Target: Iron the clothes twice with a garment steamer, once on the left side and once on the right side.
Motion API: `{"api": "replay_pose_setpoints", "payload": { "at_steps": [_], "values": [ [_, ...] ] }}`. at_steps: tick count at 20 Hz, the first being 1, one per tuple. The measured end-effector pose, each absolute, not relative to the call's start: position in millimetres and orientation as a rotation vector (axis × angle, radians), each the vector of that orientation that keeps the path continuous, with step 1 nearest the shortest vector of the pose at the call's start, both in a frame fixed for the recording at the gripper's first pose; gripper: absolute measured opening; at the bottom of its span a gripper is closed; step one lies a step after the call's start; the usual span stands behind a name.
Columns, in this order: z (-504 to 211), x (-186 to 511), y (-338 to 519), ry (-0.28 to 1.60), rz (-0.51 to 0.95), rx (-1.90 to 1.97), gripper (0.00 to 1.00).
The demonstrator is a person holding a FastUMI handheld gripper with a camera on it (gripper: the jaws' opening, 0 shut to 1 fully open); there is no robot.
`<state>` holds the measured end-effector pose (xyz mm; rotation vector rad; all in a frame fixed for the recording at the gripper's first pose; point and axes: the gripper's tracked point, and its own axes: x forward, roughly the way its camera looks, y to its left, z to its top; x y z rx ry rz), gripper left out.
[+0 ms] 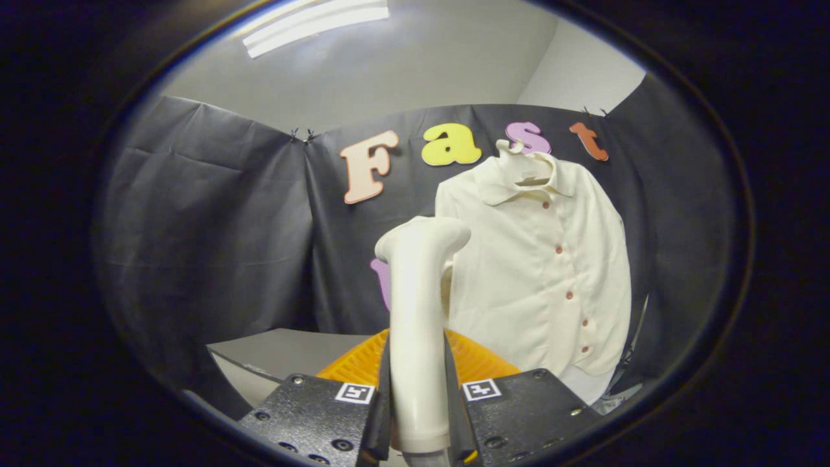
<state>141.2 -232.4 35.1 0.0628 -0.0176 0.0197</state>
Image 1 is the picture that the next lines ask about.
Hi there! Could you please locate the ceiling light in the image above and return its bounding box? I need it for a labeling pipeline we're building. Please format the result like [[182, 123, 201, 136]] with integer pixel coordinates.
[[243, 0, 390, 59]]

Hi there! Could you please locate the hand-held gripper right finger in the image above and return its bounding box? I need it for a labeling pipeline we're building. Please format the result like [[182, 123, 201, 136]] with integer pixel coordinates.
[[444, 329, 604, 466]]

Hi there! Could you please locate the black backdrop cloth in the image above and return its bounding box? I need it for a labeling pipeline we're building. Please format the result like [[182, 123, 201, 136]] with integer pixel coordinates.
[[97, 71, 740, 422]]

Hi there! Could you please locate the cream button shirt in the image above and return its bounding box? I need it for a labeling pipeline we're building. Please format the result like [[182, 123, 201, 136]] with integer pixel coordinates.
[[434, 152, 634, 406]]

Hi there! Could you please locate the grey-topped cabinet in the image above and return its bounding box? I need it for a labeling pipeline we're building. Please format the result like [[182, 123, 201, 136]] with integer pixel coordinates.
[[206, 328, 372, 422]]

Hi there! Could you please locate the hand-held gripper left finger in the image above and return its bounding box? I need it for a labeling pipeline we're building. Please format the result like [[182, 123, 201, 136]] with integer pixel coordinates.
[[237, 329, 393, 467]]

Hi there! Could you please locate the white clothes hanger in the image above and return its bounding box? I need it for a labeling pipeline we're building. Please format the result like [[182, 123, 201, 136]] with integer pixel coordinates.
[[496, 138, 553, 187]]

